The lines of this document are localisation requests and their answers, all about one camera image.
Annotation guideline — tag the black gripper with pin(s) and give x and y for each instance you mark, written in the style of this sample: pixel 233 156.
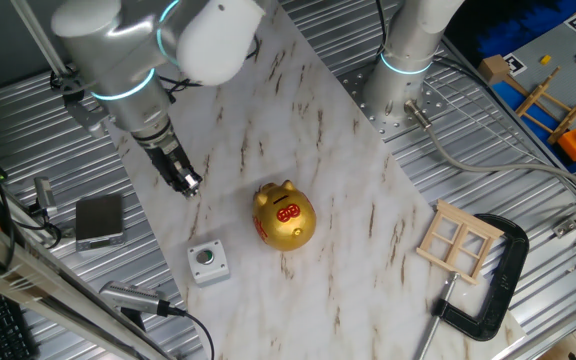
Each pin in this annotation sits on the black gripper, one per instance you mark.
pixel 165 160

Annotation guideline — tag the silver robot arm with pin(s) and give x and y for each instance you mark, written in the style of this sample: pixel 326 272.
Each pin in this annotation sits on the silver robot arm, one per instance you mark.
pixel 118 55

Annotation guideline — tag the golden piggy bank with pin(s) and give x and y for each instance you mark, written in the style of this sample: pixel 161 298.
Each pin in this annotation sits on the golden piggy bank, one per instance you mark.
pixel 283 220

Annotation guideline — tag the grey push button box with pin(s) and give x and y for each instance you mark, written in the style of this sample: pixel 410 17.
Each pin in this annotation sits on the grey push button box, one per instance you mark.
pixel 213 275

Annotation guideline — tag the marble pattern mat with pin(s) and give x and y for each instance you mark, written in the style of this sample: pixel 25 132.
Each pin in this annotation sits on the marble pattern mat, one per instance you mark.
pixel 343 300

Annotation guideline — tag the thin grey metal rod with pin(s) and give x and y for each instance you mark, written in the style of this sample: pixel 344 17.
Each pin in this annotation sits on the thin grey metal rod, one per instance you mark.
pixel 38 37

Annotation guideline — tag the wooden block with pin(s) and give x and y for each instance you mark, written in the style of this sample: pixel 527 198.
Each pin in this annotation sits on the wooden block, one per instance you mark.
pixel 493 69

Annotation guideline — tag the black C-clamp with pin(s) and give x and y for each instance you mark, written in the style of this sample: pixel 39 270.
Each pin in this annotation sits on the black C-clamp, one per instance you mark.
pixel 510 280

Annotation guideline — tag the blue board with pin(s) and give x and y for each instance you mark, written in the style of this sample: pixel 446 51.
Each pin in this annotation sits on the blue board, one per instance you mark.
pixel 528 125

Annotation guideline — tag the blue spiky foam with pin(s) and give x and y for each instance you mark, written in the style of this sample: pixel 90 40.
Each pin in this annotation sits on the blue spiky foam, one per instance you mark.
pixel 508 35

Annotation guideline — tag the small wooden rack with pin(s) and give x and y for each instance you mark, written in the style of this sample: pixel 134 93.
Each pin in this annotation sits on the small wooden rack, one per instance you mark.
pixel 535 97

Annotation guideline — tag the yellow toy brick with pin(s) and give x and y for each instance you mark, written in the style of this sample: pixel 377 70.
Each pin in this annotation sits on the yellow toy brick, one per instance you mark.
pixel 545 59

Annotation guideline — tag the grey studded baseplate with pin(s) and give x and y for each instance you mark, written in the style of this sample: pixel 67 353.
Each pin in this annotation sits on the grey studded baseplate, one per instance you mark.
pixel 558 55

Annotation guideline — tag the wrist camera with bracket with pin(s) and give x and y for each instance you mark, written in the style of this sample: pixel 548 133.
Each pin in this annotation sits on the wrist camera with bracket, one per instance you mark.
pixel 85 112

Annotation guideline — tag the silver ribbed camera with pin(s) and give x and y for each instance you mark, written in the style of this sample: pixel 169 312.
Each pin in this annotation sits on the silver ribbed camera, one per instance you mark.
pixel 128 297

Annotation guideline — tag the small grey camera on mount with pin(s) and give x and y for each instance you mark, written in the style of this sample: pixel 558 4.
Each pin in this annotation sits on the small grey camera on mount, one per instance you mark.
pixel 44 192

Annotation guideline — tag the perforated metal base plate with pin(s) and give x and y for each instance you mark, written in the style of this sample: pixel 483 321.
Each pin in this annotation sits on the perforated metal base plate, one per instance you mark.
pixel 355 87

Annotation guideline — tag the aluminium frame beam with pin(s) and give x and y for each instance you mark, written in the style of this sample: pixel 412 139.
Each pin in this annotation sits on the aluminium frame beam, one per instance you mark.
pixel 18 270

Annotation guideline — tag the wooden window frame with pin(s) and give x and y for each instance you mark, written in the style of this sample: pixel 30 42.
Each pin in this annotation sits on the wooden window frame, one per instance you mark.
pixel 460 240

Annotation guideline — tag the small metal bracket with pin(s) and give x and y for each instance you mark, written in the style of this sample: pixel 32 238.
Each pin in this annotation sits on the small metal bracket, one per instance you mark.
pixel 564 228

